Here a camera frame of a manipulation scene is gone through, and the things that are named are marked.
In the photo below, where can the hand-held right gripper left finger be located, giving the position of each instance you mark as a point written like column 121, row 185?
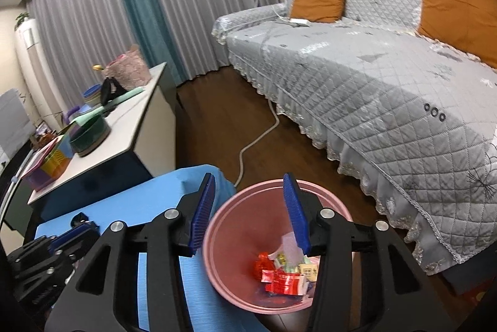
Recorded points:
column 202, row 215

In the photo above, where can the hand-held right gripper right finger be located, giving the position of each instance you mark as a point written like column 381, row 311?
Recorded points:
column 295, row 215

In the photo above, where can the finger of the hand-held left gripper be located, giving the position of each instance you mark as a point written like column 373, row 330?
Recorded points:
column 83, row 225
column 73, row 240

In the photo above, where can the white paper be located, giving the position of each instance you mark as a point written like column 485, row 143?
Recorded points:
column 289, row 246

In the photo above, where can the pink plastic bin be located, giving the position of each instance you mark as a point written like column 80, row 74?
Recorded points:
column 240, row 238

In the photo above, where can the green printed leaflet packet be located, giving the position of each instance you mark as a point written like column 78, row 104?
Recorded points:
column 310, row 260

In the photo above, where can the brown printed packet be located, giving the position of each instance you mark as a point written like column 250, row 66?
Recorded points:
column 308, row 271

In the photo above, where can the red snack wrapper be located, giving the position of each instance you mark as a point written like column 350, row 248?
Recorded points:
column 285, row 281

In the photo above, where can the blue table mat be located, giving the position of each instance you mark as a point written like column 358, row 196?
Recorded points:
column 116, row 200

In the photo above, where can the white and green television cabinet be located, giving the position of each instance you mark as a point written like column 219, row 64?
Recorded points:
column 15, row 211

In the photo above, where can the colourful tin box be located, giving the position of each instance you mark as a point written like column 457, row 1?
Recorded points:
column 50, row 165

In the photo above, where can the dark green round box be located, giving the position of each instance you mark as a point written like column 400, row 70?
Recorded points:
column 91, row 135

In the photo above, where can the brown glossy ornament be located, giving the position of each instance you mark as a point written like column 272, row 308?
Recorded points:
column 46, row 139

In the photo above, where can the white top coffee table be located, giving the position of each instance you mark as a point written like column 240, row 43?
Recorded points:
column 128, row 134

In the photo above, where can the purple plastic container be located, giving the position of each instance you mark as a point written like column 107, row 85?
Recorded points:
column 70, row 116

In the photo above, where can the grey television dust cover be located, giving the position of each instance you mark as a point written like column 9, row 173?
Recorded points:
column 15, row 122

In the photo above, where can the stack of coloured bowls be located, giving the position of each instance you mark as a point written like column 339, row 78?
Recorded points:
column 92, row 95

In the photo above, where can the mint green folded mat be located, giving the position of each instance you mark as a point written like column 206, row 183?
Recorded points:
column 124, row 97

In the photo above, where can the grey quilted sofa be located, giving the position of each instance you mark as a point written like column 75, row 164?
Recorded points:
column 369, row 95

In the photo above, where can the yellow toy flower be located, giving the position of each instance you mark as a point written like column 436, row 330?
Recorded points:
column 98, row 67

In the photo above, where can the white standing air conditioner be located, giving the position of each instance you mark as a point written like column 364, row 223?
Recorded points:
column 35, row 67

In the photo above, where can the pink lace basket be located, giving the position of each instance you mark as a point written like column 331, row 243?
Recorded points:
column 130, row 66

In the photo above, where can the white power strip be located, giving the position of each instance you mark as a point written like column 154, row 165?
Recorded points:
column 299, row 22

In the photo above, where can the teal curtain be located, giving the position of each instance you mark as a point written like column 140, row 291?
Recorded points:
column 147, row 13

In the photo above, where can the green potted plant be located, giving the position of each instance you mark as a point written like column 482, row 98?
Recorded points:
column 22, row 20

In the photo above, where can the large orange cushion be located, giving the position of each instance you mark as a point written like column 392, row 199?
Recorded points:
column 454, row 5

